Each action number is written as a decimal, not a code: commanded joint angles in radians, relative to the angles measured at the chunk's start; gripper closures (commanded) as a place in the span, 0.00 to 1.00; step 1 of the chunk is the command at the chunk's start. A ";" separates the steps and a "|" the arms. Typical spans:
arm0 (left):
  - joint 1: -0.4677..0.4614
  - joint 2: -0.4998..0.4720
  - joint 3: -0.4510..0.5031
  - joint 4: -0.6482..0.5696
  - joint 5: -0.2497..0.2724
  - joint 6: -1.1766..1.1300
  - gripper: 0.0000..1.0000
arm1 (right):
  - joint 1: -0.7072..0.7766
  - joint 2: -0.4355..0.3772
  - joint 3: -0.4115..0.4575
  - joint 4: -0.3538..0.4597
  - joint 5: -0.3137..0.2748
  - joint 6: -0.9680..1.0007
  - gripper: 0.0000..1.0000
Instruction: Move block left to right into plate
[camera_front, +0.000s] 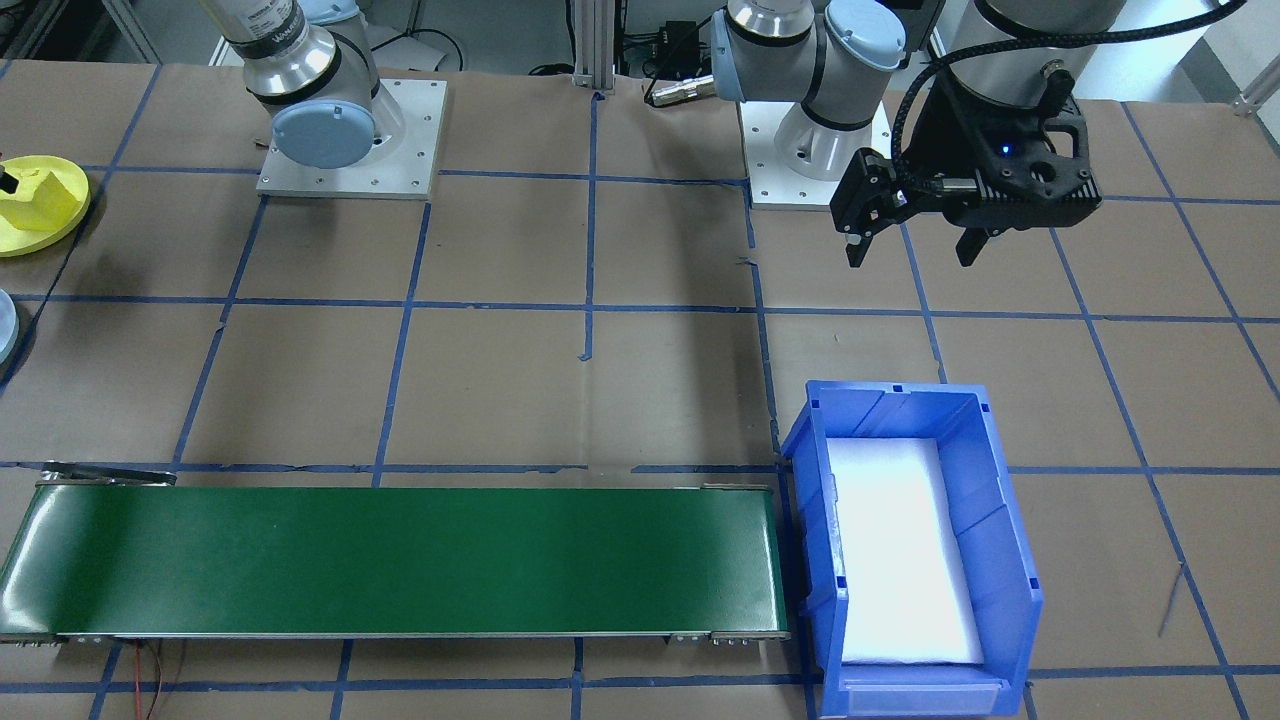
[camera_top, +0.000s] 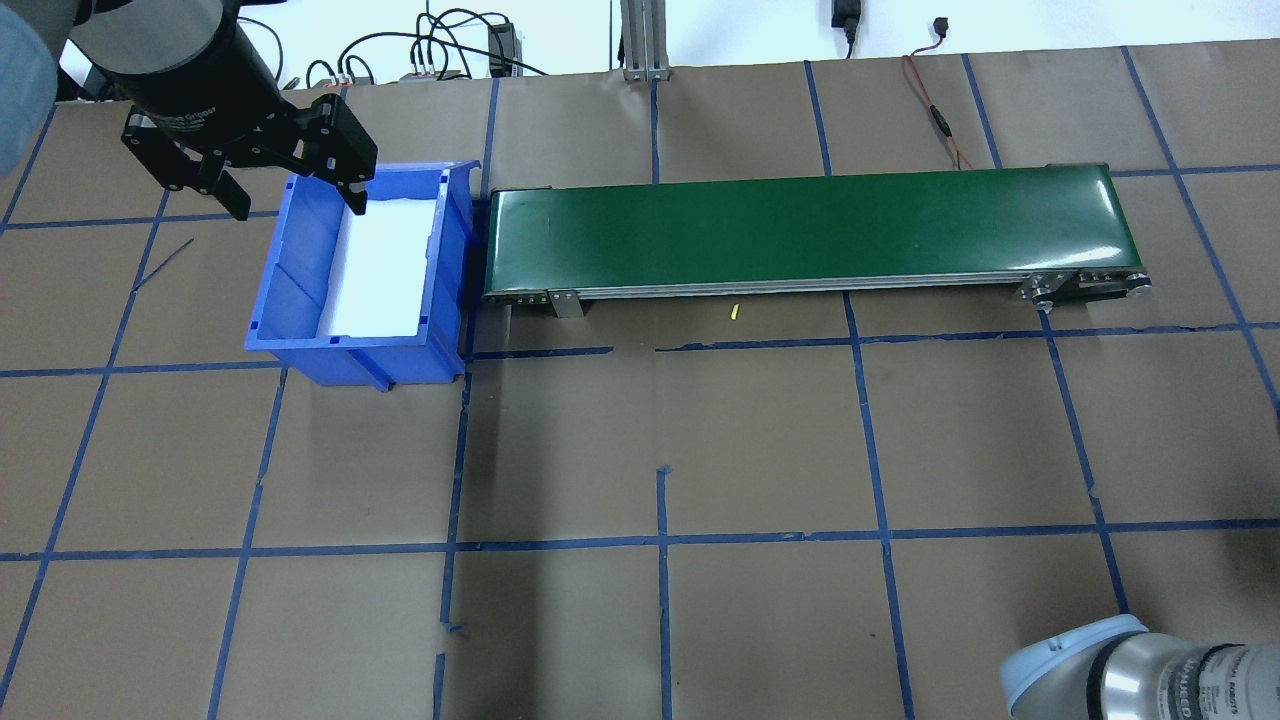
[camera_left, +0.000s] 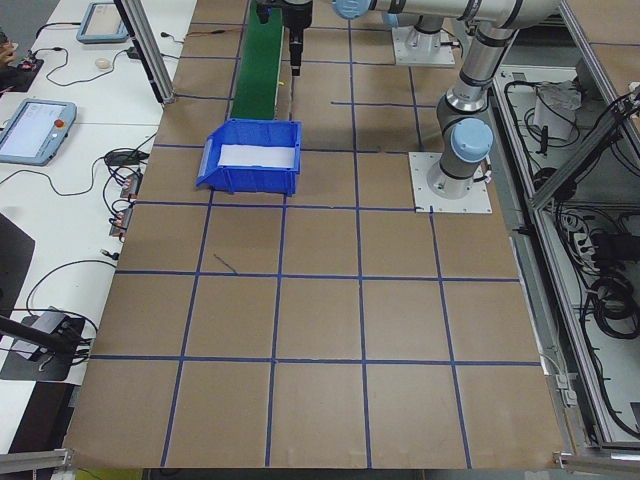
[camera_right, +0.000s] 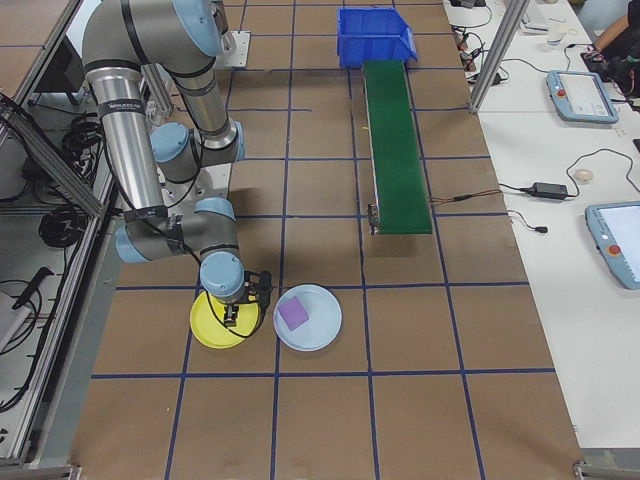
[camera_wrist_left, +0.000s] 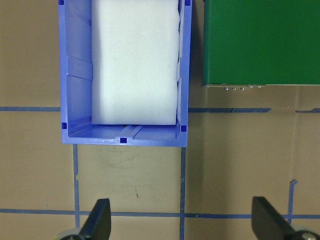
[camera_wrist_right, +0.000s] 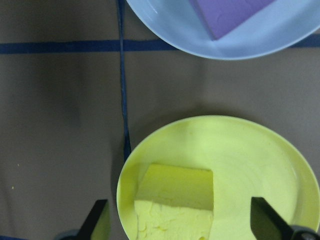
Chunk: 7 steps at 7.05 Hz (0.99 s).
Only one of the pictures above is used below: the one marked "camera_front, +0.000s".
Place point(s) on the yellow foam block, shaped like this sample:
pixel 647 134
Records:
pixel 45 205

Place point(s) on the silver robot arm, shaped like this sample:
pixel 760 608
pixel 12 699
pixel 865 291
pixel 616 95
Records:
pixel 320 135
pixel 800 60

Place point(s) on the yellow plastic plate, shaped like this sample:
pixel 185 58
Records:
pixel 45 243

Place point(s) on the light blue plastic plate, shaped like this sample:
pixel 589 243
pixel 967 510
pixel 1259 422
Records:
pixel 7 325

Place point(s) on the silver metal cylinder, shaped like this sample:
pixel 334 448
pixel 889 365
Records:
pixel 680 90

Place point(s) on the black electronic device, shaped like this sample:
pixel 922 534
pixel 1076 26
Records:
pixel 685 42

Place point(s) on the white foam pad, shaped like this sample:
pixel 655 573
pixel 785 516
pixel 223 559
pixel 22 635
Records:
pixel 900 560

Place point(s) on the blue plastic storage bin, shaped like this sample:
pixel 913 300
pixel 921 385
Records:
pixel 1000 600

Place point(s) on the green conveyor belt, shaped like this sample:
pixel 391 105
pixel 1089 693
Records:
pixel 400 560

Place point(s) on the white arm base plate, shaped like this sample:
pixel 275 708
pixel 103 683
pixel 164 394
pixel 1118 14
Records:
pixel 420 170
pixel 770 190

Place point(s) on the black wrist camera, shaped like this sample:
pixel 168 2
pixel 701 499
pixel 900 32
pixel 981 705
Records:
pixel 1050 190

